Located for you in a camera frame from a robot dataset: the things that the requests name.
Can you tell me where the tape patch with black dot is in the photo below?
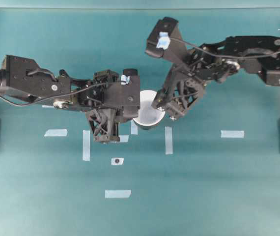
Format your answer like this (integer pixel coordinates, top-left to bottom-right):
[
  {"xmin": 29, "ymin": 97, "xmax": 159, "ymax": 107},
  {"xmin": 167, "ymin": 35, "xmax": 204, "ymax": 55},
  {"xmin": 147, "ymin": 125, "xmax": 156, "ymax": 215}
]
[{"xmin": 111, "ymin": 158, "xmax": 124, "ymax": 166}]

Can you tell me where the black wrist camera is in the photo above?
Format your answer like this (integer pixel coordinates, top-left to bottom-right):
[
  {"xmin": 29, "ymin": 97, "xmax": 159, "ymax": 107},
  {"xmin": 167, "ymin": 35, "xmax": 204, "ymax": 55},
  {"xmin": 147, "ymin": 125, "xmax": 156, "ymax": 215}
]
[
  {"xmin": 145, "ymin": 17, "xmax": 187, "ymax": 61},
  {"xmin": 120, "ymin": 68, "xmax": 138, "ymax": 85}
]

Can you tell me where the blue tape strip under cup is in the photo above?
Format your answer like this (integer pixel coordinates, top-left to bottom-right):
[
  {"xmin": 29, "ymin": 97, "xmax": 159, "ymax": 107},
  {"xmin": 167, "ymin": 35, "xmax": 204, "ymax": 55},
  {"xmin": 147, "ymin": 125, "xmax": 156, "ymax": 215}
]
[{"xmin": 130, "ymin": 120, "xmax": 138, "ymax": 135}]

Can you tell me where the blue tape strip far left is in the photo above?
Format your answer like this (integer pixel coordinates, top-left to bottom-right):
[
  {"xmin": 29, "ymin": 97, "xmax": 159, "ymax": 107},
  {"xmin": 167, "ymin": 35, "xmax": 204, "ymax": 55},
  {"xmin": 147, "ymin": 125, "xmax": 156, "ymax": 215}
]
[{"xmin": 44, "ymin": 129, "xmax": 68, "ymax": 137}]

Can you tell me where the white paper cup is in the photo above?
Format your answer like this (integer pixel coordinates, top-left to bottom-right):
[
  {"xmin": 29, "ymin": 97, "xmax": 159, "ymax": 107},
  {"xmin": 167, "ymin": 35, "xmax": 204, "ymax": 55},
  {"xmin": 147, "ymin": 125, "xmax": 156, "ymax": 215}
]
[{"xmin": 133, "ymin": 90, "xmax": 165, "ymax": 129}]

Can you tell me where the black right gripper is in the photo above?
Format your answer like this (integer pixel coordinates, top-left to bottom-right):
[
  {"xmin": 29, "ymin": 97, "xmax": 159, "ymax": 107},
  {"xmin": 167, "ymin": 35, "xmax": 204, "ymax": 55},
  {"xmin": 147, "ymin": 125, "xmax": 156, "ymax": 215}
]
[{"xmin": 151, "ymin": 49, "xmax": 226, "ymax": 120}]

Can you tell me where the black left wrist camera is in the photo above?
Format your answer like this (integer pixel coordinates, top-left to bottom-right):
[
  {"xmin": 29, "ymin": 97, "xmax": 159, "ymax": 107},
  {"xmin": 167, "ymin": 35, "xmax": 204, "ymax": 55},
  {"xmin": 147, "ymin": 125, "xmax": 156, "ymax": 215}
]
[{"xmin": 120, "ymin": 68, "xmax": 138, "ymax": 85}]

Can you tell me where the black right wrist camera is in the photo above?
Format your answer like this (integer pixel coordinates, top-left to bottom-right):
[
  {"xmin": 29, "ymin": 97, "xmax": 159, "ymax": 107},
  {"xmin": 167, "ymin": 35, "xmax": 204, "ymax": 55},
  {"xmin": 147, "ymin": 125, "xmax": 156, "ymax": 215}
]
[{"xmin": 145, "ymin": 17, "xmax": 187, "ymax": 61}]

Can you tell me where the black left camera cable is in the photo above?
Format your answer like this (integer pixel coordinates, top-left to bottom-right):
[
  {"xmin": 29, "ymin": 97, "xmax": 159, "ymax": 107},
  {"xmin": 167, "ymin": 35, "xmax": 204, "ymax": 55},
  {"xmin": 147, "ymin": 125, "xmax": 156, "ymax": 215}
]
[{"xmin": 0, "ymin": 82, "xmax": 109, "ymax": 108}]

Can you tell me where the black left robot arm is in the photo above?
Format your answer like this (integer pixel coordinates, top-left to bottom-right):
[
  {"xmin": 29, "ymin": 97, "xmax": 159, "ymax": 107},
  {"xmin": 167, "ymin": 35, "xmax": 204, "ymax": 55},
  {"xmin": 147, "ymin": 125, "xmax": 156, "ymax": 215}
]
[{"xmin": 0, "ymin": 55, "xmax": 140, "ymax": 143}]

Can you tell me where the black camera cable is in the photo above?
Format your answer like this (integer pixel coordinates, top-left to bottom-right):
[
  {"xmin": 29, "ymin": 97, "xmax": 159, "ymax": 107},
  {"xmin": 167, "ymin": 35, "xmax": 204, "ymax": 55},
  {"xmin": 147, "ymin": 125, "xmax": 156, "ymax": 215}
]
[
  {"xmin": 0, "ymin": 82, "xmax": 109, "ymax": 108},
  {"xmin": 168, "ymin": 35, "xmax": 280, "ymax": 61}
]

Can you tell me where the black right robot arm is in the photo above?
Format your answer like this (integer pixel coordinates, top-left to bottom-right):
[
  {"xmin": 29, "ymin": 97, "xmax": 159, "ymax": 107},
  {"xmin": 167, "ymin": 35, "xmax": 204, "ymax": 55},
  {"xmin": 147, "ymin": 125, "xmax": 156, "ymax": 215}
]
[{"xmin": 146, "ymin": 36, "xmax": 280, "ymax": 120}]

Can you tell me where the blue tape strip far right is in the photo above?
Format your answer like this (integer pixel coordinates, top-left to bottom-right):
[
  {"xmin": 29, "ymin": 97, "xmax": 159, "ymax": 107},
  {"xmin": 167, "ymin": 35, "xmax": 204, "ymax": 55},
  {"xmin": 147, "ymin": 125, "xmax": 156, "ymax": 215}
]
[{"xmin": 221, "ymin": 130, "xmax": 245, "ymax": 138}]

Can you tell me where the blue tape strip bottom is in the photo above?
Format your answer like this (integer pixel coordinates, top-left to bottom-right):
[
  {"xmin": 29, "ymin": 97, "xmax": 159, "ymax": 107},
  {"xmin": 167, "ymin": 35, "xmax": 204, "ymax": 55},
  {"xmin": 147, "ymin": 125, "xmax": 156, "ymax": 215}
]
[{"xmin": 105, "ymin": 190, "xmax": 132, "ymax": 199}]

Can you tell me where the black right camera cable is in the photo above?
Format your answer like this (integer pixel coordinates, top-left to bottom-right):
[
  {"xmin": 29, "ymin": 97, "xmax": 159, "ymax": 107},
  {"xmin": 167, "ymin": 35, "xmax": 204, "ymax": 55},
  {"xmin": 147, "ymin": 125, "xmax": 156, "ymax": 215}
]
[{"xmin": 168, "ymin": 35, "xmax": 280, "ymax": 61}]

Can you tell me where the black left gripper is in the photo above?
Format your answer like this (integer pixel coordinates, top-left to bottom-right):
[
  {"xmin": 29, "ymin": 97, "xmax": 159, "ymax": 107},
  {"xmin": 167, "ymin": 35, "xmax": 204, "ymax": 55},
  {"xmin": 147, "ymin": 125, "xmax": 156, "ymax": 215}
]
[{"xmin": 78, "ymin": 70, "xmax": 140, "ymax": 143}]

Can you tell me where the blue vertical tape strip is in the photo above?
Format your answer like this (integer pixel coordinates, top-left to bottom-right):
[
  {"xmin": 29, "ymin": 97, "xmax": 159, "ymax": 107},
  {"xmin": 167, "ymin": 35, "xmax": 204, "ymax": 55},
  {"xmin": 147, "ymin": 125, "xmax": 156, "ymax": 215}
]
[
  {"xmin": 165, "ymin": 126, "xmax": 173, "ymax": 155},
  {"xmin": 83, "ymin": 130, "xmax": 90, "ymax": 161}
]

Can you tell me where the blue vertical tape strip right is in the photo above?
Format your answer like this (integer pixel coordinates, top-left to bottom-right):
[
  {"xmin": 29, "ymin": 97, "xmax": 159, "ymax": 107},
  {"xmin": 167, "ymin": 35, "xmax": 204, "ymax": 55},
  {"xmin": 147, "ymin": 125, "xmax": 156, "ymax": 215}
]
[{"xmin": 165, "ymin": 126, "xmax": 173, "ymax": 155}]

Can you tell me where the blue vertical tape strip left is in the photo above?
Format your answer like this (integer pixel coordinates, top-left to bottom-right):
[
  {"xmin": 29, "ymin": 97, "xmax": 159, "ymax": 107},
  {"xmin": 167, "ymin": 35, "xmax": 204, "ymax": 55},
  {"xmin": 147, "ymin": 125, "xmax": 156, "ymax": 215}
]
[{"xmin": 83, "ymin": 130, "xmax": 90, "ymax": 161}]

